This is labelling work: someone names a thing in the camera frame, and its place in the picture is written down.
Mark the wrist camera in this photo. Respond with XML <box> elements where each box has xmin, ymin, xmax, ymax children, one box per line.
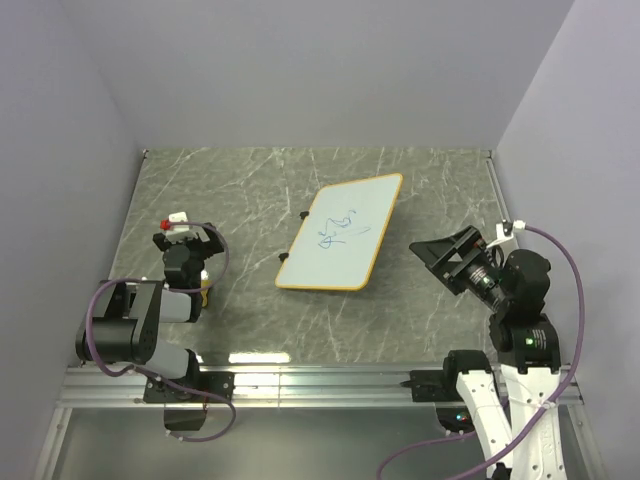
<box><xmin>160</xmin><ymin>211</ymin><xmax>196</xmax><ymax>242</ymax></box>
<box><xmin>487</xmin><ymin>220</ymin><xmax>526</xmax><ymax>248</ymax></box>

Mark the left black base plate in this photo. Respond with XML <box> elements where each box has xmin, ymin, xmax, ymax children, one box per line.
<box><xmin>143</xmin><ymin>371</ymin><xmax>235</xmax><ymax>404</ymax></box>

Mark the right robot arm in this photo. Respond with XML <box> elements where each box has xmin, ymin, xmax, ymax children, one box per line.
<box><xmin>409</xmin><ymin>220</ymin><xmax>567</xmax><ymax>479</ymax></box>

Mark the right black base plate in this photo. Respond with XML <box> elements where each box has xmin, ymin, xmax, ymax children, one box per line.
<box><xmin>400</xmin><ymin>368</ymin><xmax>471</xmax><ymax>403</ymax></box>

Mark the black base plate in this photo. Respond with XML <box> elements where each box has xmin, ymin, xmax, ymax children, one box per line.
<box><xmin>143</xmin><ymin>371</ymin><xmax>235</xmax><ymax>404</ymax></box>
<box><xmin>400</xmin><ymin>368</ymin><xmax>471</xmax><ymax>403</ymax></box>

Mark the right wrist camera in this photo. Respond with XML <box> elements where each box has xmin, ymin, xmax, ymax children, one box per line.
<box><xmin>487</xmin><ymin>220</ymin><xmax>526</xmax><ymax>248</ymax></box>

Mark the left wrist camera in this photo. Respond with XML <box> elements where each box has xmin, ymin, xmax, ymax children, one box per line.
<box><xmin>160</xmin><ymin>211</ymin><xmax>196</xmax><ymax>242</ymax></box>

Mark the aluminium mounting rail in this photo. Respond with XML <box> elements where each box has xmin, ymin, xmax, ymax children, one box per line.
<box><xmin>56</xmin><ymin>364</ymin><xmax>441</xmax><ymax>410</ymax></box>

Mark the yellow framed whiteboard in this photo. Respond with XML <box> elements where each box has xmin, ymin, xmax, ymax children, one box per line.
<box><xmin>275</xmin><ymin>173</ymin><xmax>403</xmax><ymax>291</ymax></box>

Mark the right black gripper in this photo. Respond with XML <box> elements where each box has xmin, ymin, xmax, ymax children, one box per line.
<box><xmin>409</xmin><ymin>223</ymin><xmax>511</xmax><ymax>309</ymax></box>

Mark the yellow bone-shaped eraser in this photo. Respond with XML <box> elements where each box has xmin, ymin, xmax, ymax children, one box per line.
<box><xmin>200</xmin><ymin>270</ymin><xmax>212</xmax><ymax>308</ymax></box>

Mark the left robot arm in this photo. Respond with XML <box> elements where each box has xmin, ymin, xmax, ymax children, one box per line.
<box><xmin>75</xmin><ymin>219</ymin><xmax>230</xmax><ymax>402</ymax></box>

